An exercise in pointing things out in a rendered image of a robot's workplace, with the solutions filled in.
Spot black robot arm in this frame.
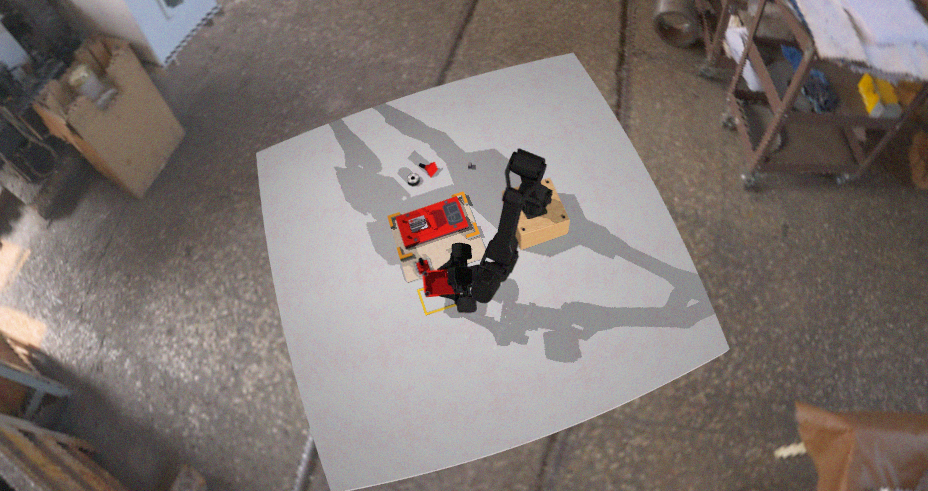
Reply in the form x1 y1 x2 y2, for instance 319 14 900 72
447 148 553 303

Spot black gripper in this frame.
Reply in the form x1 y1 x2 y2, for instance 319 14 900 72
437 243 481 313

